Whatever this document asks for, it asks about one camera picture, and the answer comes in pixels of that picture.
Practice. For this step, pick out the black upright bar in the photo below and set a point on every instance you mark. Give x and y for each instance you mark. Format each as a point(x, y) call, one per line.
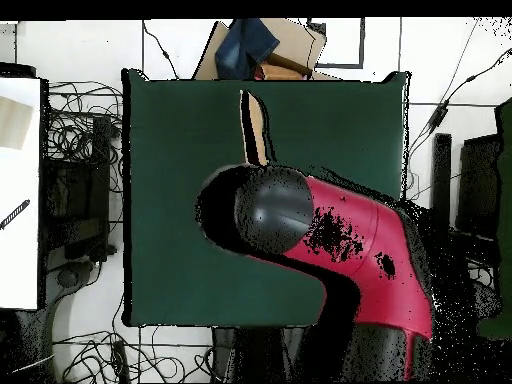
point(442, 180)

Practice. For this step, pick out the black mesh panel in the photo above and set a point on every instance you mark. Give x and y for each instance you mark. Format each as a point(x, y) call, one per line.
point(480, 188)

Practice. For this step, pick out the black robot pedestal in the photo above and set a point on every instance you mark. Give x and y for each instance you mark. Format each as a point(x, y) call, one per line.
point(260, 352)

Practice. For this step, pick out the blue jeans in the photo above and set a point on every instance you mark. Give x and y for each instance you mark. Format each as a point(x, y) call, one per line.
point(244, 44)

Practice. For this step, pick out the grey chair base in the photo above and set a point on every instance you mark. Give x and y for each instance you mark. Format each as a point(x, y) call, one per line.
point(68, 278)

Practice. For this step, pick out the dark green fabric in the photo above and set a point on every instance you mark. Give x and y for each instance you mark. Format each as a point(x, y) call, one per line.
point(504, 200)

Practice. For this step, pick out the cardboard box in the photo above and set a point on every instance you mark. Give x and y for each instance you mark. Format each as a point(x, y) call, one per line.
point(298, 40)

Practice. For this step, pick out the black equipment rack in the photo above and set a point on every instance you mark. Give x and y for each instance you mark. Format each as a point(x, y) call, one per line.
point(76, 224)

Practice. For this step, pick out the black striped strip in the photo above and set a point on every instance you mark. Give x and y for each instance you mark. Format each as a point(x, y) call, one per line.
point(15, 214)

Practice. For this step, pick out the white table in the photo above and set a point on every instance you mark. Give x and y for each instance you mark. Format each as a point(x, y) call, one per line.
point(20, 248)

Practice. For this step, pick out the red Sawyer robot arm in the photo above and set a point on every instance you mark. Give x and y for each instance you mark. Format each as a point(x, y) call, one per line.
point(380, 288)

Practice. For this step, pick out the orange-brown terry towel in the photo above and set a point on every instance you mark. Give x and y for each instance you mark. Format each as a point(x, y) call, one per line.
point(255, 132)

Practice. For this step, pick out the black power strip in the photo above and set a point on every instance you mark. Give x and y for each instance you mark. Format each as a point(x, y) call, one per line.
point(121, 360)

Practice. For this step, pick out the dark green table cloth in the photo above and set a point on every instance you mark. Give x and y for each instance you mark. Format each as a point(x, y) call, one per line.
point(168, 160)

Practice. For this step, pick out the beige box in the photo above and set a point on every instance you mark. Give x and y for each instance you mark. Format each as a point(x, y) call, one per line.
point(14, 124)

